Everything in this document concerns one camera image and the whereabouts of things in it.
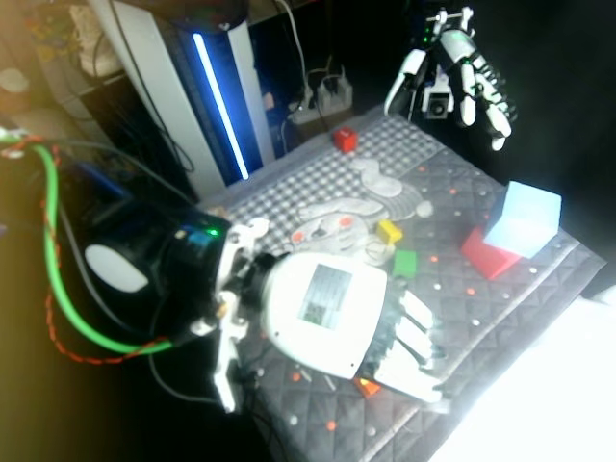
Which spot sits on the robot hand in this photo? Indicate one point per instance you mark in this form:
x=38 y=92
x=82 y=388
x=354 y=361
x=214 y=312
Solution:
x=289 y=313
x=459 y=45

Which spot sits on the light blue box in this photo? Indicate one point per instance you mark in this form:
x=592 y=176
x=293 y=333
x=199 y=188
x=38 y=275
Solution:
x=524 y=216

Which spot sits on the large orange block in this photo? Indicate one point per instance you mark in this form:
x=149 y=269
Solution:
x=369 y=389

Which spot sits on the small yellow half-round block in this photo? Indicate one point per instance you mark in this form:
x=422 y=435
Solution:
x=389 y=232

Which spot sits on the small red cube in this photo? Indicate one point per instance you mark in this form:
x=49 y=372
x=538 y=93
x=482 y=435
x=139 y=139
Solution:
x=345 y=140

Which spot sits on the large red block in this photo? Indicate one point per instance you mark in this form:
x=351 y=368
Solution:
x=486 y=260

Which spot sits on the small green cube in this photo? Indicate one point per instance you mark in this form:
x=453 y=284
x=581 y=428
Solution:
x=405 y=264

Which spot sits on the white power strip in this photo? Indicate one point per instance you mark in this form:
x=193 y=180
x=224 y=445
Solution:
x=332 y=94

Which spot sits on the grey quilt with printed bear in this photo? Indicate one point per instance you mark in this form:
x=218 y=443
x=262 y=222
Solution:
x=457 y=313

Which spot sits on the white column with blue light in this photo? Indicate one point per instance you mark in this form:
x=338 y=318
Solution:
x=159 y=96

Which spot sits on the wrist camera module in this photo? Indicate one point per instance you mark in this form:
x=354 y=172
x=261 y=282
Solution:
x=438 y=103

